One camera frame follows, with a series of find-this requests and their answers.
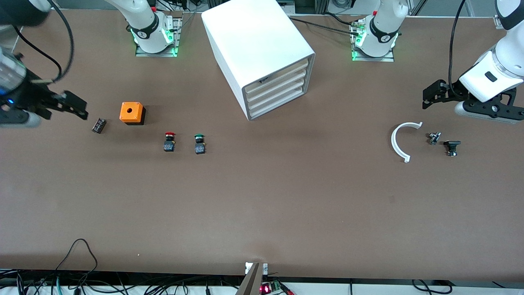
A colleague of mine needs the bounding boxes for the small black plastic part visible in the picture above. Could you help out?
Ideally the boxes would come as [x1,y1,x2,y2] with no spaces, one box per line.
[443,140,462,157]

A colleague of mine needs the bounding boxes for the white curved plastic part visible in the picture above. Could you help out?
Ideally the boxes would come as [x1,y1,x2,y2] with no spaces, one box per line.
[391,122,423,163]

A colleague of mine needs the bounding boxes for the orange box with hole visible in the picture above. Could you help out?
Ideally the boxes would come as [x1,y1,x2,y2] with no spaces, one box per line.
[119,102,147,126]

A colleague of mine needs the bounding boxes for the circuit board with red light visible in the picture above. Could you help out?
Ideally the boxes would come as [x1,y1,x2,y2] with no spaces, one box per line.
[260,280,295,295]

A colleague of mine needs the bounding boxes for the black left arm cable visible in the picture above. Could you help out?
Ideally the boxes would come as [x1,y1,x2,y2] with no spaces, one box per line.
[448,0,468,89]

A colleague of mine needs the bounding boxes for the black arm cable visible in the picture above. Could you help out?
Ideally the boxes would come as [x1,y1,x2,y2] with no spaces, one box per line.
[12,0,75,82]
[448,0,468,89]

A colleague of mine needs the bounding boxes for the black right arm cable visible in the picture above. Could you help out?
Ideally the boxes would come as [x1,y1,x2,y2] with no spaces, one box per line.
[12,0,75,82]

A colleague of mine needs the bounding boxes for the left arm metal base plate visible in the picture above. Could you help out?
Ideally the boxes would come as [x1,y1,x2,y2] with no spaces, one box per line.
[351,20,395,62]

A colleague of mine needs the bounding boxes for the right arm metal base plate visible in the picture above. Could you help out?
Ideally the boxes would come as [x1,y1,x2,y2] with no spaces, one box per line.
[135,16,182,57]

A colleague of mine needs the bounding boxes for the short black table cable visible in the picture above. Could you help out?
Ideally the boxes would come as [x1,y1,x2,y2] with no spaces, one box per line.
[323,11,365,27]

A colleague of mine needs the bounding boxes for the black looped cable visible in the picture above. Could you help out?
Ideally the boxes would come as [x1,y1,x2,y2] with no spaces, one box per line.
[55,238,99,283]

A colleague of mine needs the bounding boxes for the long black table cable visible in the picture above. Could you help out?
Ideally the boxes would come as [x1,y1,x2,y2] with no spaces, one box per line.
[289,16,361,37]

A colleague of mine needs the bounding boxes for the tangled black cable bundle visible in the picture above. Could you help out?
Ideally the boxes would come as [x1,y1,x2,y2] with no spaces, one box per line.
[0,268,230,295]

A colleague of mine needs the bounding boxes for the black coiled cable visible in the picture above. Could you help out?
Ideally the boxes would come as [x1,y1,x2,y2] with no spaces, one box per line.
[411,279,453,295]

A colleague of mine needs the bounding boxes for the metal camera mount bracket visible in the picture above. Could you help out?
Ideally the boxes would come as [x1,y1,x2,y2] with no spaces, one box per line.
[235,262,269,295]

